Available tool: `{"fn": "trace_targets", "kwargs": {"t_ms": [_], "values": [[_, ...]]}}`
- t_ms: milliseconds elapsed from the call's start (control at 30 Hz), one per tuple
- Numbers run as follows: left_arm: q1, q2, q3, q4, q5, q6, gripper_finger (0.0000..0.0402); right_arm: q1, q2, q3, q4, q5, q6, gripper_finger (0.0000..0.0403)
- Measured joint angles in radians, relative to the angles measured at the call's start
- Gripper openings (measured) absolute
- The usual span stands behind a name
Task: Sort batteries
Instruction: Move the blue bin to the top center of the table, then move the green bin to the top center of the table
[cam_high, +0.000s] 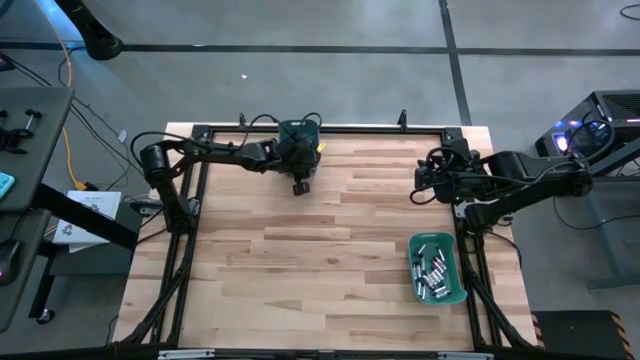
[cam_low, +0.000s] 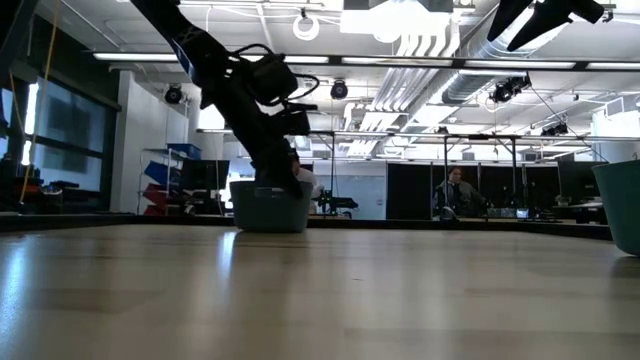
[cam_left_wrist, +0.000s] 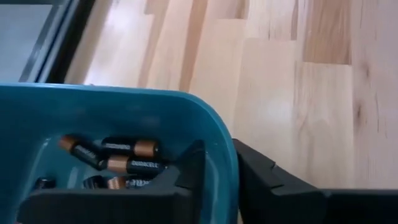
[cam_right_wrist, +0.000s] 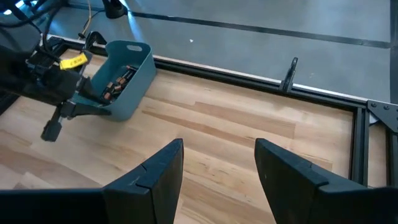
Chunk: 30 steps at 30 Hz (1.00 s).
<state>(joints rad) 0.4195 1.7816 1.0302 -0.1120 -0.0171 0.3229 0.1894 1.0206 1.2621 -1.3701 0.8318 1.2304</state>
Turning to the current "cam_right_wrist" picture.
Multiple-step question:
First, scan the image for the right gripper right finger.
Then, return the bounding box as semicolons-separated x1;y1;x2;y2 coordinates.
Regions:
254;138;368;224

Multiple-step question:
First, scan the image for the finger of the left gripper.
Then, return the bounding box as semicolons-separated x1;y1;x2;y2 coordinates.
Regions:
67;101;112;119
76;76;109;105

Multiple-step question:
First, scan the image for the dull teal plastic bin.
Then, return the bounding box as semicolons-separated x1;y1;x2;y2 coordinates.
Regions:
71;39;157;123

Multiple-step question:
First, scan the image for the yellow cable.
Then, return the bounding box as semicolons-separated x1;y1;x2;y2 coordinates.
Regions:
77;0;93;40

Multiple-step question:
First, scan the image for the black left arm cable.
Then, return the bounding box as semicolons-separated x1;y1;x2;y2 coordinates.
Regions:
0;0;68;55

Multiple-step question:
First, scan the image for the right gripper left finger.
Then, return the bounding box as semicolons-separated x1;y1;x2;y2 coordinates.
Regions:
102;138;185;224

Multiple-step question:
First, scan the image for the yellow tape tag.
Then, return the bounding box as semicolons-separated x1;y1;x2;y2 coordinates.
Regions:
59;53;89;71

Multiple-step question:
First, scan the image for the black pedestal stand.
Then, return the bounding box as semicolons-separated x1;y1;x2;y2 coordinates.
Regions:
101;0;129;19

